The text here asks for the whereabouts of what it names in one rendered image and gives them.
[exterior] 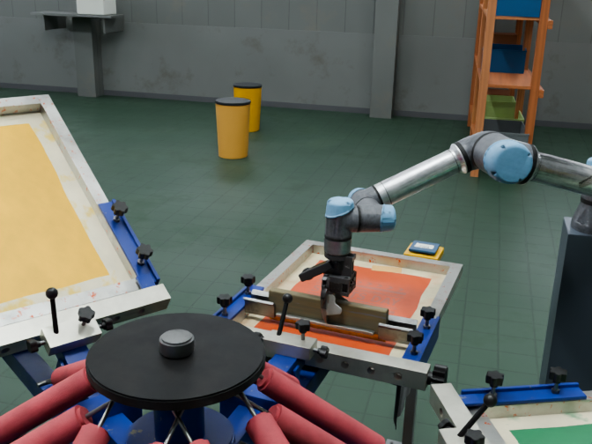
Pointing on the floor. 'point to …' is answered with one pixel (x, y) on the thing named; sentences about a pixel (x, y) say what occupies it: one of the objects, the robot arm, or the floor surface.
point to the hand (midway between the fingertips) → (326, 314)
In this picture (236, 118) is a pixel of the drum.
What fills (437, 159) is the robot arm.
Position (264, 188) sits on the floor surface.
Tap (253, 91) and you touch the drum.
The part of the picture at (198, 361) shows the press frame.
